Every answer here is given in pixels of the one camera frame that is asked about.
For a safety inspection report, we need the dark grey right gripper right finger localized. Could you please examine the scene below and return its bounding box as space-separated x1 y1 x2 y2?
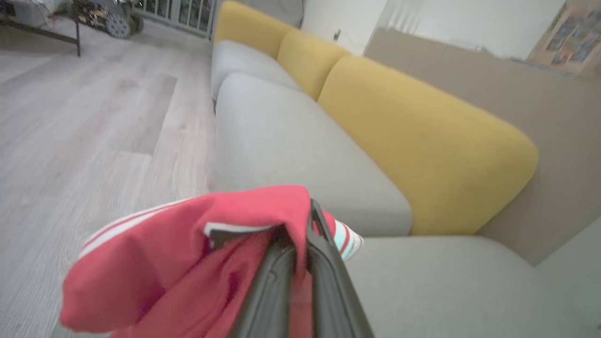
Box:
307 199 375 338

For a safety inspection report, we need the colourful wall poster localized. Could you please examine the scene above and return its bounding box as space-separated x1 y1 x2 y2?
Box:
527 0 601 77

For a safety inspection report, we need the wheeled robot vehicle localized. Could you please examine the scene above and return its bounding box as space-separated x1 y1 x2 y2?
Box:
73 0 144 39

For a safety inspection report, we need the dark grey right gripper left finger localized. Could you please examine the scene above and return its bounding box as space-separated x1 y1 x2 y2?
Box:
229 234 300 338

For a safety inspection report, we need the yellow sofa back cushion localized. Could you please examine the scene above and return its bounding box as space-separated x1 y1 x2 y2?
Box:
213 0 297 60
276 30 352 101
317 55 539 236

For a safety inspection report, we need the grey sofa seat cushion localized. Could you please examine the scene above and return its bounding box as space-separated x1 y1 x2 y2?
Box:
210 39 301 100
210 72 413 238
344 234 601 338

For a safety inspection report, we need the red garment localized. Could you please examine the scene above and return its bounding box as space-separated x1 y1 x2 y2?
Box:
59 184 364 338

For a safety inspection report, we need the white window railing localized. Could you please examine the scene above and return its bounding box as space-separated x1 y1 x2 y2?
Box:
134 0 217 39

